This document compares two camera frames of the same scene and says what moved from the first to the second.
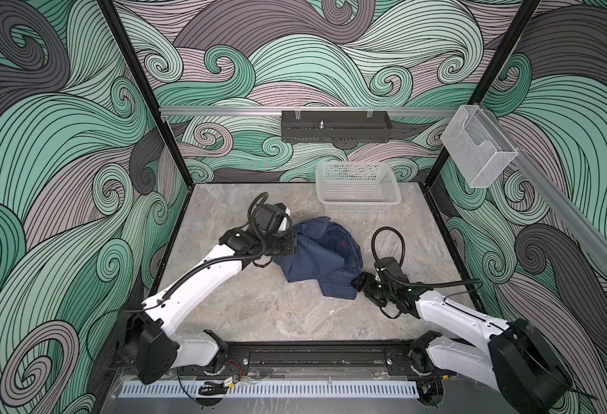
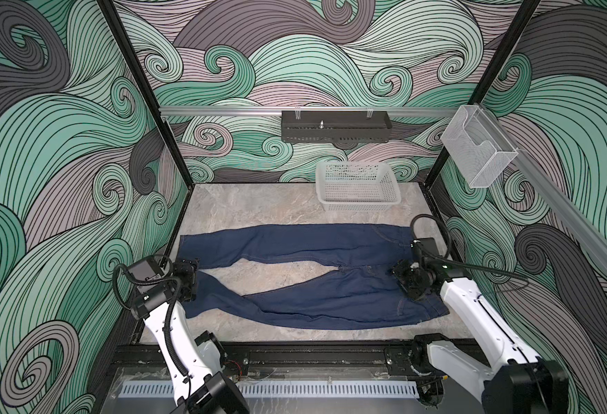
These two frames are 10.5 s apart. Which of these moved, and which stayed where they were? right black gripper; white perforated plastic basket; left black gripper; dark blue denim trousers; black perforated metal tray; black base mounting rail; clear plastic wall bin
Moved: left black gripper; right black gripper; dark blue denim trousers
Stayed: clear plastic wall bin; black perforated metal tray; white perforated plastic basket; black base mounting rail
